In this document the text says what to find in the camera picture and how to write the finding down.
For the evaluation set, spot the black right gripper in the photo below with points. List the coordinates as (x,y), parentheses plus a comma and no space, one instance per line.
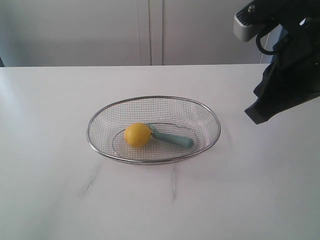
(293,77)

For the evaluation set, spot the teal handled peeler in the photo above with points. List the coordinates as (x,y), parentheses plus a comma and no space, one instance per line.
(169,138)

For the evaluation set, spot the yellow lemon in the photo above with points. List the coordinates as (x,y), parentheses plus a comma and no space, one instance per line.
(137,135)

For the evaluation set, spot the oval steel mesh basket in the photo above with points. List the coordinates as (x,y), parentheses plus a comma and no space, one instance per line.
(180,128)

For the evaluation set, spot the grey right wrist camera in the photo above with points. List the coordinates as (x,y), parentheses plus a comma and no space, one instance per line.
(242,29)

